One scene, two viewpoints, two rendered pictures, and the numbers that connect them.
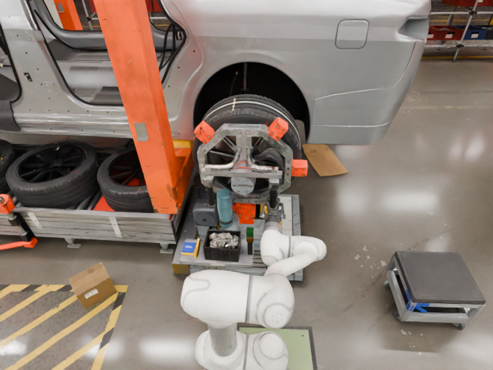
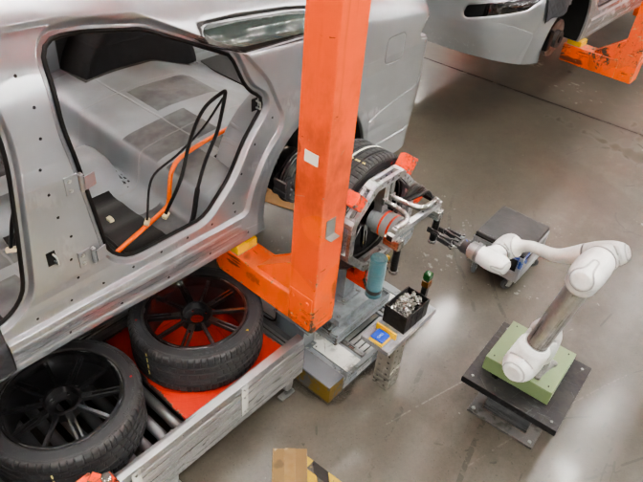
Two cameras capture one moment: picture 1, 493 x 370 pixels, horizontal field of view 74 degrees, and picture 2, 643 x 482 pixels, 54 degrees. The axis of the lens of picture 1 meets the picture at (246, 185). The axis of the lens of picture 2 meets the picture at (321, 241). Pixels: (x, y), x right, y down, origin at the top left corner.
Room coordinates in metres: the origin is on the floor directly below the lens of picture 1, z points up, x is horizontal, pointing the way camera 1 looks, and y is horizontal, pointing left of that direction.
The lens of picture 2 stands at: (0.39, 2.32, 2.77)
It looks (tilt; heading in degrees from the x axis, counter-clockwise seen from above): 39 degrees down; 302
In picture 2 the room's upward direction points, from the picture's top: 5 degrees clockwise
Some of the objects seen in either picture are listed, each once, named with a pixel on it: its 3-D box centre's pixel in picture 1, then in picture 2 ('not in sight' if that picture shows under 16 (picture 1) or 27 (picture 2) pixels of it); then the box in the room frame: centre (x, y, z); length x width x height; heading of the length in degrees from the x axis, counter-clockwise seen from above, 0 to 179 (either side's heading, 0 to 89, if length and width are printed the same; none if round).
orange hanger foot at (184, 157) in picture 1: (177, 154); (262, 257); (1.89, 0.48, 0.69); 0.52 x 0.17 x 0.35; 174
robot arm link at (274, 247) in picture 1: (274, 249); (495, 260); (0.93, -0.12, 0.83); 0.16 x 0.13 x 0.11; 174
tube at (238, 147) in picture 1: (224, 153); (391, 208); (1.41, 0.12, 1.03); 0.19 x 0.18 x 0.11; 174
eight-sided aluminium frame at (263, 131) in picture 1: (245, 167); (378, 219); (1.52, 0.00, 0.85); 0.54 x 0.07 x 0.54; 84
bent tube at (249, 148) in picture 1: (261, 154); (415, 192); (1.39, -0.08, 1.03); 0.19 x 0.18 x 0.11; 174
